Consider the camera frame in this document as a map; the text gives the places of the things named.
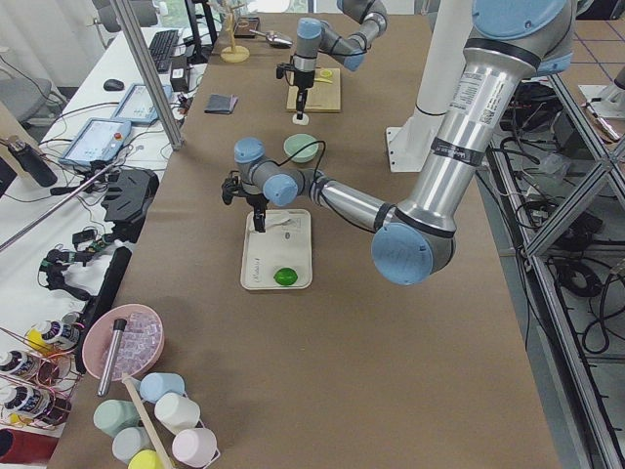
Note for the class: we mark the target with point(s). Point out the blue plastic cup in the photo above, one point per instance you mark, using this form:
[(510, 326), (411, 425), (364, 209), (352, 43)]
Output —
[(157, 384)]

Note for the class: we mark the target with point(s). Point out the yellow plastic cup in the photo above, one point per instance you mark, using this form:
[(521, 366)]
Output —
[(145, 459)]

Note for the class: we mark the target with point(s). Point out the grey folded cloth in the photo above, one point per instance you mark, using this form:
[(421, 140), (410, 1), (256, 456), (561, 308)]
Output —
[(221, 104)]

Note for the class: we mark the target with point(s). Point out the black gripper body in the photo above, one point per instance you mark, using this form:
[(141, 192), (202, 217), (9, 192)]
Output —
[(256, 200), (303, 79)]

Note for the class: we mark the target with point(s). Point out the green plastic cup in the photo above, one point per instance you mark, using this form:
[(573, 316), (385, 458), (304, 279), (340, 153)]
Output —
[(113, 416)]

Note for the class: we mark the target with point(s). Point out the bamboo cutting board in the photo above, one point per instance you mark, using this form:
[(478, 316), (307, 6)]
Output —
[(324, 97)]

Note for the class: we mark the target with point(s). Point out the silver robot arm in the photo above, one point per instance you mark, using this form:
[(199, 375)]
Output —
[(509, 41), (316, 36)]

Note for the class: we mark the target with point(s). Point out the pink plastic cup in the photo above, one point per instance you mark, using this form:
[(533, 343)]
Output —
[(196, 447)]

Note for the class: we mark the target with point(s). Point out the white plastic cup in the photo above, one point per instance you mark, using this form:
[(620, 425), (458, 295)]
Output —
[(177, 413)]

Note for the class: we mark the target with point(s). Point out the green lime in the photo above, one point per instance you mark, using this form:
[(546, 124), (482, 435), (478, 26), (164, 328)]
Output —
[(285, 276)]

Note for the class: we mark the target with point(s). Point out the pink bowl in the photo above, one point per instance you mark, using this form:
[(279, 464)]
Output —
[(142, 341)]

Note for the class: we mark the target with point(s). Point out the teach pendant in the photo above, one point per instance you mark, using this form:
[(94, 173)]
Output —
[(99, 140), (136, 106)]

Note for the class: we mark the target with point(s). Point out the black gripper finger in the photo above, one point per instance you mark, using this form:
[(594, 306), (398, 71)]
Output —
[(259, 220), (301, 99)]

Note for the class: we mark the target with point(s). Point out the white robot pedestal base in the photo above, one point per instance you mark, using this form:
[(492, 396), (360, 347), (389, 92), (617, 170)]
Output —
[(409, 144)]

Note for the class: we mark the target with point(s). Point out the metal tube in bowl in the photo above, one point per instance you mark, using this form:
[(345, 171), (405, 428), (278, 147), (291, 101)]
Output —
[(119, 326)]

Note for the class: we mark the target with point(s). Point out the black computer mouse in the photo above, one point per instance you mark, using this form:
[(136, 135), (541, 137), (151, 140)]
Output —
[(113, 85)]

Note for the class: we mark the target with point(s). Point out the beige serving tray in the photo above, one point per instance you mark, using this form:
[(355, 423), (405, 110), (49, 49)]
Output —
[(265, 253)]

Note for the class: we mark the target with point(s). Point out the metal scoop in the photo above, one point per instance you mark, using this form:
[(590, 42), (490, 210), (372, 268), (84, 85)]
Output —
[(274, 38)]

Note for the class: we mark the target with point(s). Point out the aluminium frame post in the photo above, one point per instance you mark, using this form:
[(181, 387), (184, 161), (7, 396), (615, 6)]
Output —
[(139, 50)]

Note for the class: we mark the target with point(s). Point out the teach pendant near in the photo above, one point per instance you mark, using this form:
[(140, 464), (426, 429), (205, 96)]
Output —
[(99, 140)]

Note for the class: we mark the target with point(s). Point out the black keyboard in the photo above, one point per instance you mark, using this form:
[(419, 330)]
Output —
[(161, 48)]

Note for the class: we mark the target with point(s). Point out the white ceramic spoon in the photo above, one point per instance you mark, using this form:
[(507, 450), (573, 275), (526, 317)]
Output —
[(276, 218)]

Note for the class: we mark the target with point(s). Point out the black water bottle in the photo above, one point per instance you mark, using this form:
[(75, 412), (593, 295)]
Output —
[(30, 160)]

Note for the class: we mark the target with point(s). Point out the wooden mug tree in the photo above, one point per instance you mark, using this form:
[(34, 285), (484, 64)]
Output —
[(233, 53)]

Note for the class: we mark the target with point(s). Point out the white steamed bun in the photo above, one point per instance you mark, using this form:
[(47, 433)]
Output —
[(301, 120)]

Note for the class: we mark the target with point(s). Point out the teach pendant far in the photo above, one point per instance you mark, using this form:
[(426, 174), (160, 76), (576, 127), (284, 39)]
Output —
[(136, 106)]

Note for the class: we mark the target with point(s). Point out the mint green bowl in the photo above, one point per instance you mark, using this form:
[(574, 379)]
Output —
[(301, 148)]

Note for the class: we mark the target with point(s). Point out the grey plastic cup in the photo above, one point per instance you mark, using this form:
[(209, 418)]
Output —
[(128, 442)]

